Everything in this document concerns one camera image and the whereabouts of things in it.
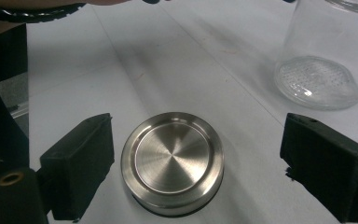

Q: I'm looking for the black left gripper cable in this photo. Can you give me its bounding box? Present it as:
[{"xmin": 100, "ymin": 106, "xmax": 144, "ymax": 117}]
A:
[{"xmin": 0, "ymin": 2, "xmax": 87, "ymax": 24}]

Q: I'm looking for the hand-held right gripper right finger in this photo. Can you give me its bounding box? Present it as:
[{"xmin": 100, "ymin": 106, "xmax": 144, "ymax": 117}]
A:
[{"xmin": 279, "ymin": 112, "xmax": 358, "ymax": 224}]

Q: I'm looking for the clear glass jar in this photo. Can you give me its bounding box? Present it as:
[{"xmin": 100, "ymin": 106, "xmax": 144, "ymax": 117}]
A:
[{"xmin": 273, "ymin": 0, "xmax": 358, "ymax": 111}]

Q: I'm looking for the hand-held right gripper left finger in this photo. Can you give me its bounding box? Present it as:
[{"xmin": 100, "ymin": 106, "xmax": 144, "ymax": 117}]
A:
[{"xmin": 39, "ymin": 112, "xmax": 116, "ymax": 222}]

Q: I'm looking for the round steel jar lid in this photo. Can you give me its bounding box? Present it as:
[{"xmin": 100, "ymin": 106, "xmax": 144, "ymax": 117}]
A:
[{"xmin": 120, "ymin": 111, "xmax": 226, "ymax": 217}]

